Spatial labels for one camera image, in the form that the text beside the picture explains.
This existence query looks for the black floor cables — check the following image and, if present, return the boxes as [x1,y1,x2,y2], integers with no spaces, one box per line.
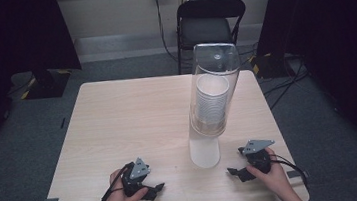
[258,56,314,112]

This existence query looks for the black folding chair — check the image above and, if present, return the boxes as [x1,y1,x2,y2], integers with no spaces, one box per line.
[170,0,253,76]

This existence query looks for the person's left hand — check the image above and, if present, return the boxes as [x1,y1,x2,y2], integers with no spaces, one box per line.
[97,165,151,201]

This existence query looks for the person's right hand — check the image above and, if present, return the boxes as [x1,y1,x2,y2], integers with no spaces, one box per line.
[244,145,294,201]

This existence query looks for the right hand-held gripper black cable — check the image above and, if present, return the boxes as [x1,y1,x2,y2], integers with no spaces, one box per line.
[268,150,309,193]

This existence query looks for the black power cable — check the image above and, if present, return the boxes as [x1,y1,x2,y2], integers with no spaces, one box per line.
[154,0,181,65]

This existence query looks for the clear tube cup dispenser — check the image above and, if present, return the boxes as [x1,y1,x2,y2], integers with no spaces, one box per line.
[178,39,253,172]

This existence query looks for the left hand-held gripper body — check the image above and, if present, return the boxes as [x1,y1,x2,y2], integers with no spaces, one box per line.
[118,156,154,199]

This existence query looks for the black curtain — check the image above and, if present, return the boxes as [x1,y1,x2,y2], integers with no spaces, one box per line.
[0,0,92,167]
[250,0,357,185]

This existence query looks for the stack of white paper cups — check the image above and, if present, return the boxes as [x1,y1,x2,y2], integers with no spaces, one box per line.
[190,71,234,129]

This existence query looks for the black stand base striped tape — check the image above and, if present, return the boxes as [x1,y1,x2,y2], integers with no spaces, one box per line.
[17,66,75,102]
[247,49,300,81]

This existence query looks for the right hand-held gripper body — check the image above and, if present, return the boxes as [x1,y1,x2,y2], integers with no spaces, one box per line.
[237,137,280,177]

